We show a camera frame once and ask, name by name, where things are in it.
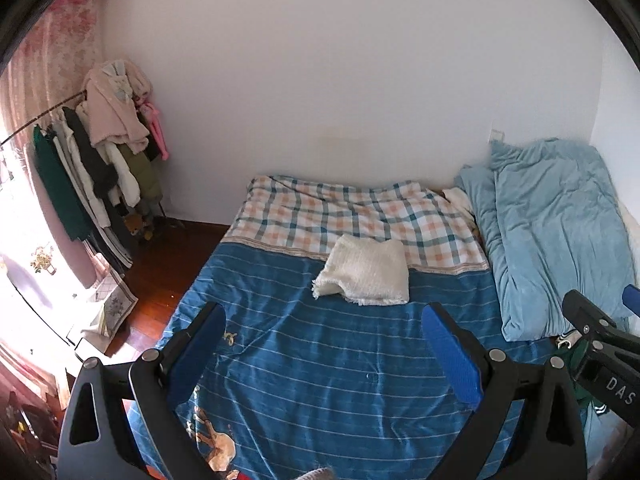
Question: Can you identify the cream white knitted sweater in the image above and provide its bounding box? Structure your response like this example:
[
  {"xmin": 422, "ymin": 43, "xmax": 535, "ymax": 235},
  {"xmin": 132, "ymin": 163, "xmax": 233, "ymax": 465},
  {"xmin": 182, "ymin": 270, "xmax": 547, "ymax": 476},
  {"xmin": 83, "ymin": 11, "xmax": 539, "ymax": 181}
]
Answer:
[{"xmin": 311, "ymin": 234, "xmax": 409, "ymax": 307}]

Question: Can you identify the green white garment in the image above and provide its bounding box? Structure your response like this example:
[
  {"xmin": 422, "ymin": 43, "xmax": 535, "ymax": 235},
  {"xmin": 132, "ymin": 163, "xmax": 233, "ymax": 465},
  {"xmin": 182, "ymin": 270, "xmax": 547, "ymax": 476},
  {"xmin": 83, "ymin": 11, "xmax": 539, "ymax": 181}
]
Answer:
[{"xmin": 551, "ymin": 330, "xmax": 608, "ymax": 416}]

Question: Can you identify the floral fabric bag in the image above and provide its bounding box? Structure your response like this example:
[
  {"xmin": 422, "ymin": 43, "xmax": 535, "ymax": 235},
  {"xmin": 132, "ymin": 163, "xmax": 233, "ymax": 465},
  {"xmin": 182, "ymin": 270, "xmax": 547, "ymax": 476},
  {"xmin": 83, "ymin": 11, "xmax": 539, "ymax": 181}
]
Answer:
[{"xmin": 79, "ymin": 269, "xmax": 139, "ymax": 353}]

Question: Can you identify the light blue quilt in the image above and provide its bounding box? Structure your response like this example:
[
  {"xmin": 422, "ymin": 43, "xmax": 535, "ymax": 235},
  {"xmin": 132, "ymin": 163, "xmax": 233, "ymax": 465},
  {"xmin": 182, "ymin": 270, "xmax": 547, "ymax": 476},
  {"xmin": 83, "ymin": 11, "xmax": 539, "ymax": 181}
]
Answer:
[{"xmin": 456, "ymin": 139, "xmax": 634, "ymax": 341}]

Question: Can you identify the small potted plant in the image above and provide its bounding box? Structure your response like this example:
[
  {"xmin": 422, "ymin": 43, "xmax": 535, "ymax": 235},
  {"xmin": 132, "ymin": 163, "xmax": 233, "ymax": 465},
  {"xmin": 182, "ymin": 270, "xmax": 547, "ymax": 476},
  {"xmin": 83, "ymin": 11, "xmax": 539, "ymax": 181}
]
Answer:
[{"xmin": 30, "ymin": 246, "xmax": 56, "ymax": 275}]

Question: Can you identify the pink floral curtain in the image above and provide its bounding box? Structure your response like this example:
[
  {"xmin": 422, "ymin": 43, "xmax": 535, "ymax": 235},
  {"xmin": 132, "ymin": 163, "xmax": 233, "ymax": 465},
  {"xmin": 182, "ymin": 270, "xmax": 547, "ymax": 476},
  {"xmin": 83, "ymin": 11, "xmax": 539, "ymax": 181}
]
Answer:
[{"xmin": 1, "ymin": 0, "xmax": 103, "ymax": 288}]

